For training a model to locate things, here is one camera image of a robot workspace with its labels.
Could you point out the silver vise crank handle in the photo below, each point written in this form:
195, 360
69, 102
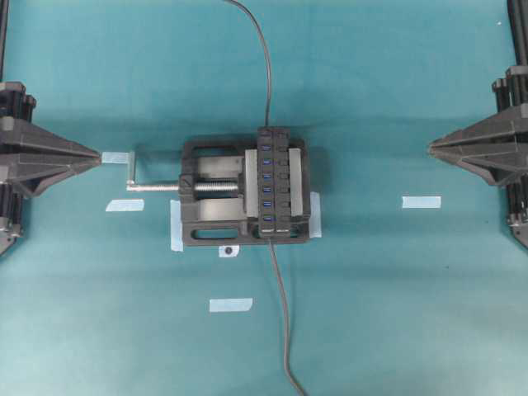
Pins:
132, 185

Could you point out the blue tape vise right edge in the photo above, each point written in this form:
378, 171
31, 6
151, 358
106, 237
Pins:
315, 221

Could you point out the blue tape right side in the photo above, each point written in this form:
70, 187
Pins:
421, 202

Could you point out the blue tape bottom centre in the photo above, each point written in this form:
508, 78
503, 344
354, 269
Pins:
230, 305

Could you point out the black frame post right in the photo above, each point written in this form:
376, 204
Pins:
517, 13

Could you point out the black frame post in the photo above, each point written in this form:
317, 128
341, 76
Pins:
4, 10
517, 13

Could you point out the blue tape vise left edge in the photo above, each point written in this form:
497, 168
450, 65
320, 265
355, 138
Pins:
176, 242

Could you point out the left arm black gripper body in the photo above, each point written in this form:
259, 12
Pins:
17, 104

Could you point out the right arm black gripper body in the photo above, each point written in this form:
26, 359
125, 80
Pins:
512, 91

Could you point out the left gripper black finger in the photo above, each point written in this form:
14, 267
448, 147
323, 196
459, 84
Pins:
30, 177
21, 136

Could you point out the small black screw on tape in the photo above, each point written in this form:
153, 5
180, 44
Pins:
228, 251

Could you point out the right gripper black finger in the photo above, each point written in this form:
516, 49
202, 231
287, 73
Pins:
496, 170
504, 124

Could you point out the blue tape left of vise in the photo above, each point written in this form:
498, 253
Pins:
125, 205

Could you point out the black frame post left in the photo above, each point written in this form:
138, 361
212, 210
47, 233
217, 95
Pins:
4, 10

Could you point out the blue tape vise edge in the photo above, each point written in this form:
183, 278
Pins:
315, 221
176, 242

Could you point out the black bench vise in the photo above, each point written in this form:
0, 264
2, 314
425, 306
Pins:
219, 198

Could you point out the black multi-port USB hub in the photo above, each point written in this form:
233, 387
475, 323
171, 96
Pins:
274, 211

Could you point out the blue tape near handle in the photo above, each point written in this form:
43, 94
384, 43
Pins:
114, 157

